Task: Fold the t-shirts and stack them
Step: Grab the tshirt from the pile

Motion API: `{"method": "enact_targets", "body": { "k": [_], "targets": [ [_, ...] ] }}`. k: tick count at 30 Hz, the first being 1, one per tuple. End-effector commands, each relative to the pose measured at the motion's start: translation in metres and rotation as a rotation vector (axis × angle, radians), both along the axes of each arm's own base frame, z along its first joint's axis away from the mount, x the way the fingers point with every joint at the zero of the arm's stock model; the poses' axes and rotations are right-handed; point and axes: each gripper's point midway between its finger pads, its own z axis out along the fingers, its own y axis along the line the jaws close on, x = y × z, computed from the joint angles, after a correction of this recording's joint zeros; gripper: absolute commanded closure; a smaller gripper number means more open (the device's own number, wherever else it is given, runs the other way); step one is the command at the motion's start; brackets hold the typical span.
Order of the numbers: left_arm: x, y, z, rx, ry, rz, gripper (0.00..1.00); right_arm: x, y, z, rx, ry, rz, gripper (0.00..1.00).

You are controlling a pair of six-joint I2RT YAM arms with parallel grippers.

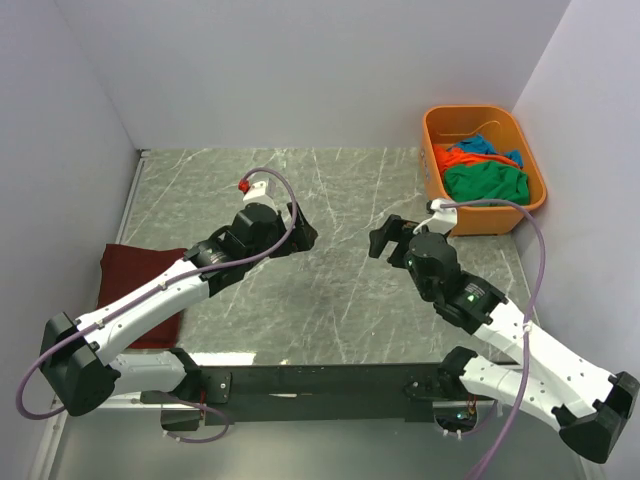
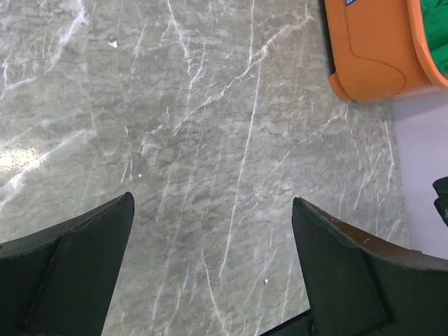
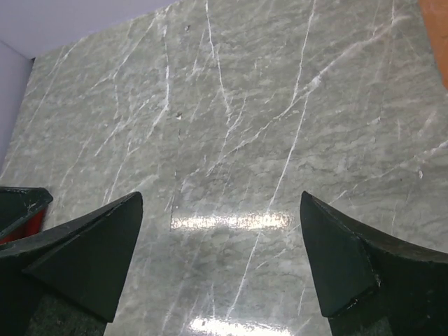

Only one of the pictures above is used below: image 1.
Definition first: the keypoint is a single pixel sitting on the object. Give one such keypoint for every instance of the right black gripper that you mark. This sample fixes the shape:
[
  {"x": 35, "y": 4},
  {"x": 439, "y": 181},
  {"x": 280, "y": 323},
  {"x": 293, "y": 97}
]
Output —
[{"x": 380, "y": 237}]

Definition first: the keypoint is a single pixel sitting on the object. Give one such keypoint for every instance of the green t shirt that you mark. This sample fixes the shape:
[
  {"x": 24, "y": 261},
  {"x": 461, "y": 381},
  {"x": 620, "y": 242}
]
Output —
[{"x": 487, "y": 180}]

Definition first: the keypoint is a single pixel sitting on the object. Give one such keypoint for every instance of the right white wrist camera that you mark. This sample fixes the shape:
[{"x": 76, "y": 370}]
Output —
[{"x": 441, "y": 218}]

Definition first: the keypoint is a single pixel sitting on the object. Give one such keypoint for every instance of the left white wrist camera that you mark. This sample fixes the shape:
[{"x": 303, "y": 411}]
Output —
[{"x": 260, "y": 192}]

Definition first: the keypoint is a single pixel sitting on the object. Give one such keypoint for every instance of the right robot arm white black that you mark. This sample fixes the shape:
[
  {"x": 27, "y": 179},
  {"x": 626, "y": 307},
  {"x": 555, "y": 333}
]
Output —
[{"x": 587, "y": 405}]

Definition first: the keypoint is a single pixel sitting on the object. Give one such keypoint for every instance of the folded dark red t shirt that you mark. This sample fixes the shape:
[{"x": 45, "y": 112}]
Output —
[{"x": 124, "y": 269}]

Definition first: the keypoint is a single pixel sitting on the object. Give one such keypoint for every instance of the orange t shirt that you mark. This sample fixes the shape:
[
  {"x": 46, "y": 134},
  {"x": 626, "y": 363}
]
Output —
[{"x": 447, "y": 159}]

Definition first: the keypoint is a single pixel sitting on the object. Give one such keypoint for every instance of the orange plastic basket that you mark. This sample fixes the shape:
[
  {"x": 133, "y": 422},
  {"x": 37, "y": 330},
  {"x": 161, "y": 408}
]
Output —
[{"x": 446, "y": 125}]

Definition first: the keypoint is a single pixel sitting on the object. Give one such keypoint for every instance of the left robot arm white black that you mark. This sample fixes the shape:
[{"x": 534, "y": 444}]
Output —
[{"x": 85, "y": 359}]

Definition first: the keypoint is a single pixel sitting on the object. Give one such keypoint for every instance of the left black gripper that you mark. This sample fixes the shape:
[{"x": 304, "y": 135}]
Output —
[{"x": 303, "y": 235}]

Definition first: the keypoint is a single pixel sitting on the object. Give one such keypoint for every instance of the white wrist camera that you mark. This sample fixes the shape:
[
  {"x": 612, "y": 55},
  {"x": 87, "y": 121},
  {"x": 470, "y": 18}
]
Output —
[
  {"x": 441, "y": 218},
  {"x": 260, "y": 192}
]

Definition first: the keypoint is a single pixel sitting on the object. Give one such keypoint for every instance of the blue t shirt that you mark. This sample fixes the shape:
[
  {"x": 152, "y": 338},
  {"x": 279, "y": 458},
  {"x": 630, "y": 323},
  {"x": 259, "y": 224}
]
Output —
[{"x": 479, "y": 146}]

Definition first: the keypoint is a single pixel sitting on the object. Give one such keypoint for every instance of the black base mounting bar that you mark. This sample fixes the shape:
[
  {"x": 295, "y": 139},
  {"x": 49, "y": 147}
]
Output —
[{"x": 406, "y": 391}]

